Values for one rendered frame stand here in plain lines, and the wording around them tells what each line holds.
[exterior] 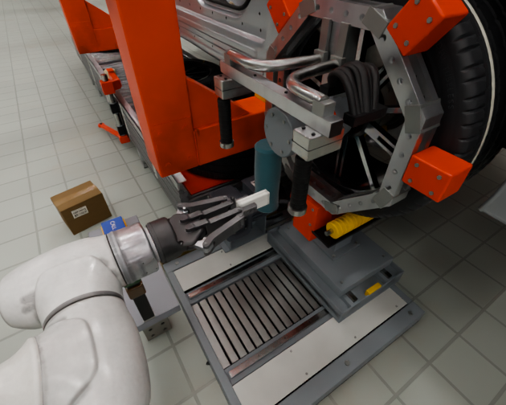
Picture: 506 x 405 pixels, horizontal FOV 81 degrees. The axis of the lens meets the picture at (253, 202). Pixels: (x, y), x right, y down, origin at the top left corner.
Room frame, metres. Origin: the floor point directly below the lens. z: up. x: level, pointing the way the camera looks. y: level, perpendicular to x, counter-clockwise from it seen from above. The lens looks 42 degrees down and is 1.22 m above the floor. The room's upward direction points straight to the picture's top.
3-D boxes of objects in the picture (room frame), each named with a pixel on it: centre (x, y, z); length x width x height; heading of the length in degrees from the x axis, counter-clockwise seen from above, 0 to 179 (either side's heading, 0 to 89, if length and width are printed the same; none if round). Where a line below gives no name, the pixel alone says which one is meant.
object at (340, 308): (0.86, -0.35, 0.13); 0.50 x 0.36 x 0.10; 32
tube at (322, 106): (0.62, -0.16, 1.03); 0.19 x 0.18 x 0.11; 122
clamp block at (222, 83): (0.81, 0.05, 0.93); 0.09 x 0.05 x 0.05; 122
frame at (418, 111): (0.77, -0.21, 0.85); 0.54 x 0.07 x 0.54; 32
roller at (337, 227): (0.72, -0.36, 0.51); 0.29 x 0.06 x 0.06; 122
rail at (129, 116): (2.12, 0.97, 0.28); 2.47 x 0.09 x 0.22; 32
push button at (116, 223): (0.71, 0.48, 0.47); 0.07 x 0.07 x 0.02; 32
